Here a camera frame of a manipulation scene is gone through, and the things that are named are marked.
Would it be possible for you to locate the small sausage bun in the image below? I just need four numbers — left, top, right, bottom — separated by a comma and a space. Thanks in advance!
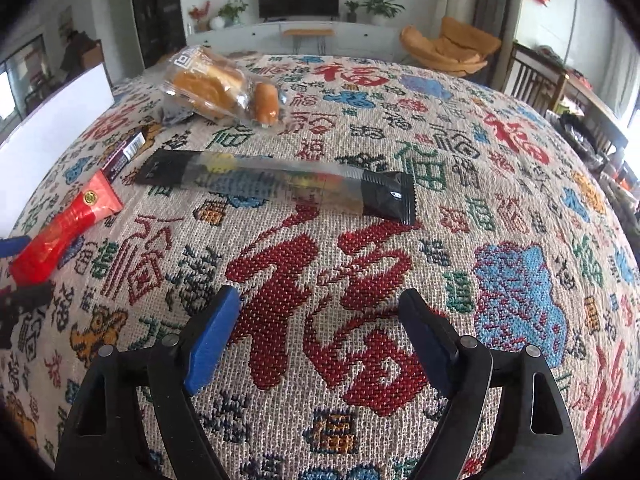
252, 82, 286, 127

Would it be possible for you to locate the dark wooden chair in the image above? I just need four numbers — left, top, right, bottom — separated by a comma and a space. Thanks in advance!
501, 41, 568, 115

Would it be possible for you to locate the small wooden bench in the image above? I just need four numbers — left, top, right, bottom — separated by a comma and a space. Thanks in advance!
281, 28, 335, 55

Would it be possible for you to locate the red flower vase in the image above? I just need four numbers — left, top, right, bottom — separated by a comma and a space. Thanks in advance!
188, 0, 210, 32

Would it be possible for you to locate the green potted plant left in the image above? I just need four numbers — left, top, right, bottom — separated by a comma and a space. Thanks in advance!
218, 0, 248, 26

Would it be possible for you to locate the patterned woven table cloth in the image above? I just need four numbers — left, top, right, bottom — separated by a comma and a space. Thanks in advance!
1, 55, 639, 479

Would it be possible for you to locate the person in dark clothes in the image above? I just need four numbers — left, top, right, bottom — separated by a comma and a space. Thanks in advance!
61, 29, 96, 79

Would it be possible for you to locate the white tv cabinet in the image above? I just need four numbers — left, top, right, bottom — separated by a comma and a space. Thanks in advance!
186, 21, 405, 62

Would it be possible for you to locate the long black clear snack pack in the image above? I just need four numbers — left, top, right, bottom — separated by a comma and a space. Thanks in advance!
134, 150, 416, 226

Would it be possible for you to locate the black tall cabinet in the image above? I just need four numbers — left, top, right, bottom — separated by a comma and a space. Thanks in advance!
132, 0, 186, 68

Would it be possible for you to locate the green potted plant right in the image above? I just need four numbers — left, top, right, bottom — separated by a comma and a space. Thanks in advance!
362, 0, 406, 26

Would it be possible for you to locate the white cardboard box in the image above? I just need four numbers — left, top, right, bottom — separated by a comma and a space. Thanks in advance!
0, 64, 114, 237

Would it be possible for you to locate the dark snickers chocolate bar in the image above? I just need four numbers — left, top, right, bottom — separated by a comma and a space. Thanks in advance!
101, 127, 148, 183

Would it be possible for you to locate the red snack packet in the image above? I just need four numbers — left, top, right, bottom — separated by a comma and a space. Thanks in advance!
10, 170, 122, 286

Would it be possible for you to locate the orange lounge chair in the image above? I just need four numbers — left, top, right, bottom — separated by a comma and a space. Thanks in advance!
399, 16, 502, 77

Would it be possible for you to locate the green potted plant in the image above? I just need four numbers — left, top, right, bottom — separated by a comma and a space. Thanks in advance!
362, 0, 406, 26
218, 0, 248, 26

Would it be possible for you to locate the clear bag of bread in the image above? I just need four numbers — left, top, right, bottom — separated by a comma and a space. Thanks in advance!
162, 46, 250, 119

